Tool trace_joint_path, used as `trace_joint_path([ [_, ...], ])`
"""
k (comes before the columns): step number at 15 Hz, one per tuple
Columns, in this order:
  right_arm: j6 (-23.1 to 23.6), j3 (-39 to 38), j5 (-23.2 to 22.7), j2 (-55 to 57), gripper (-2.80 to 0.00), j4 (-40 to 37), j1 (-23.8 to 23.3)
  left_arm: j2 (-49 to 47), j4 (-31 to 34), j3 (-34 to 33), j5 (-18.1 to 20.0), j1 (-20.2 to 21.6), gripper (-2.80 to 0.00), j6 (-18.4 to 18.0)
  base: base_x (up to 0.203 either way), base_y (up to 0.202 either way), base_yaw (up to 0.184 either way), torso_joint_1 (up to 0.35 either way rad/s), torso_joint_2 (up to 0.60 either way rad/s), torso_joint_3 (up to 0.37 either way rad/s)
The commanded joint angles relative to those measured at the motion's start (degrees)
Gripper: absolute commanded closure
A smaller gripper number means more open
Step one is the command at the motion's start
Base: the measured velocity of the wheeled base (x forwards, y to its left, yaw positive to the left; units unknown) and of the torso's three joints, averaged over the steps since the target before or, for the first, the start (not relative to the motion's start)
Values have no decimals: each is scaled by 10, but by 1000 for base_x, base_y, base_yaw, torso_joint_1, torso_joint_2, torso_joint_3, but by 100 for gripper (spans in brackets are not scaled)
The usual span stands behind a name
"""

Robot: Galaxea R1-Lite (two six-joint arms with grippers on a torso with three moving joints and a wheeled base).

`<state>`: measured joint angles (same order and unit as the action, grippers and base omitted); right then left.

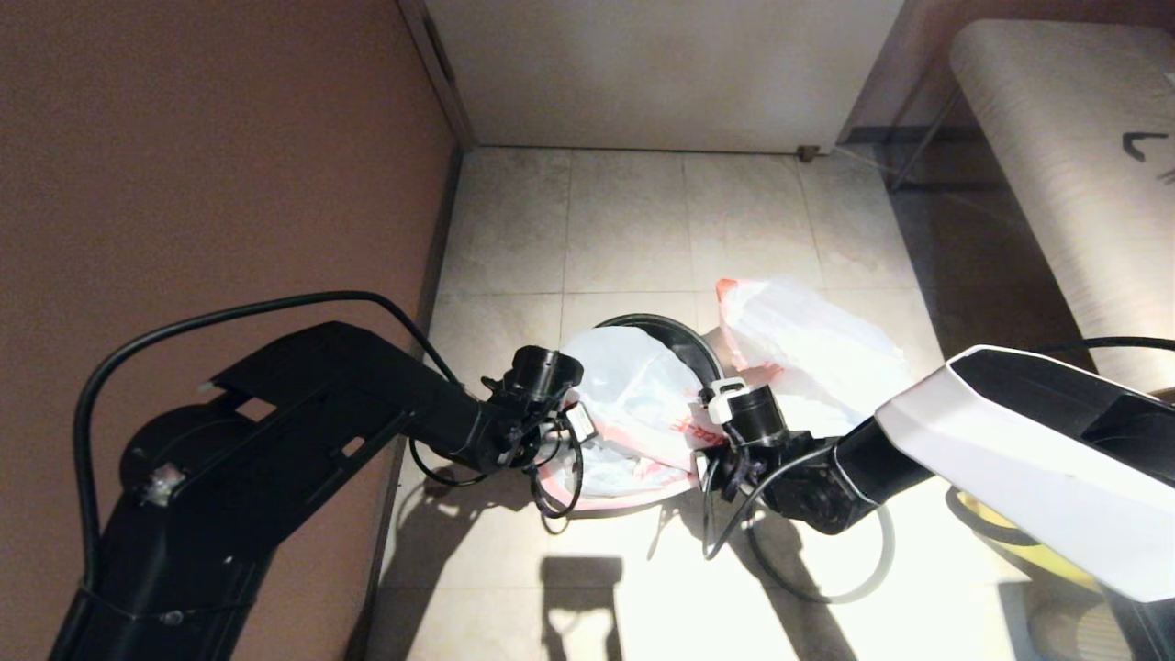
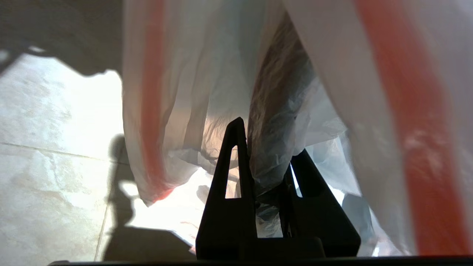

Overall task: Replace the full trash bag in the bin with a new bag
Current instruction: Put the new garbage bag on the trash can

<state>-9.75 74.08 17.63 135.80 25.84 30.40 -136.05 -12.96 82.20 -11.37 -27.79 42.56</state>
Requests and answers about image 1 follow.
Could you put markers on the black round trash bin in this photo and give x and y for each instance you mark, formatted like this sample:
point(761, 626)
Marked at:
point(679, 332)

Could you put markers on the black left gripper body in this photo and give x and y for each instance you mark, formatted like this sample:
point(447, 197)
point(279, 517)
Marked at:
point(560, 431)

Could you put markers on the small metal door stop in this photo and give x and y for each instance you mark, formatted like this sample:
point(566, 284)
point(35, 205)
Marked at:
point(808, 153)

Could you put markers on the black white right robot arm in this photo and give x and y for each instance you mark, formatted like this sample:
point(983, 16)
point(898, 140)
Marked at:
point(1010, 459)

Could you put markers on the white red-printed plastic bag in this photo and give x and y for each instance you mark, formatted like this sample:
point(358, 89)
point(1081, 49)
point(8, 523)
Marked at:
point(633, 395)

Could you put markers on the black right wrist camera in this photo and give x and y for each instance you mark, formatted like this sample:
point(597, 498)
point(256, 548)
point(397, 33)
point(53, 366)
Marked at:
point(711, 397)

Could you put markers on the white red-printed trash bag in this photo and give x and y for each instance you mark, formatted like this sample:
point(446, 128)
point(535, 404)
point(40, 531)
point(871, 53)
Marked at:
point(817, 349)

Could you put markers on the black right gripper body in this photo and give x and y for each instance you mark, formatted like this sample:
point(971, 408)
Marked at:
point(730, 473)

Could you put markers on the yellow plastic bag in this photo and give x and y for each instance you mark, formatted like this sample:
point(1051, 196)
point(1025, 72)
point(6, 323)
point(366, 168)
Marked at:
point(1037, 551)

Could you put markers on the beige striped cushion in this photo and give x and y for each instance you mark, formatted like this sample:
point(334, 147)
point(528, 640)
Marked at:
point(1074, 635)

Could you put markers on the dark metal bench frame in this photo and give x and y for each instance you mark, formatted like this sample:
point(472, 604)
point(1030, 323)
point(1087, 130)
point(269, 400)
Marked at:
point(872, 138)

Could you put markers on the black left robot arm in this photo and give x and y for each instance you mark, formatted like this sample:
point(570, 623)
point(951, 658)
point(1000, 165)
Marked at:
point(275, 441)

